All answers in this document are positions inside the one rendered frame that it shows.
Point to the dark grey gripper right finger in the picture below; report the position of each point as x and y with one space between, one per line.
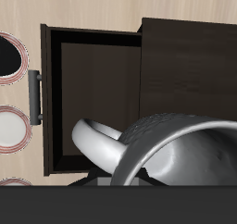
148 179

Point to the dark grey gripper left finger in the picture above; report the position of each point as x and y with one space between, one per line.
94 177

